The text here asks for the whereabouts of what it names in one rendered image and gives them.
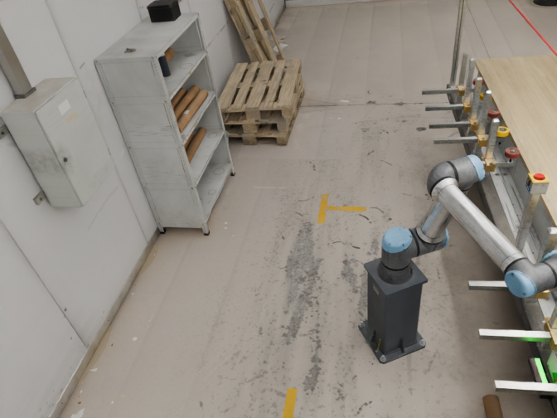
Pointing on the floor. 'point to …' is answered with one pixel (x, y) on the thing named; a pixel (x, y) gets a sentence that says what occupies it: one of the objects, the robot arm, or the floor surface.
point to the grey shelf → (148, 122)
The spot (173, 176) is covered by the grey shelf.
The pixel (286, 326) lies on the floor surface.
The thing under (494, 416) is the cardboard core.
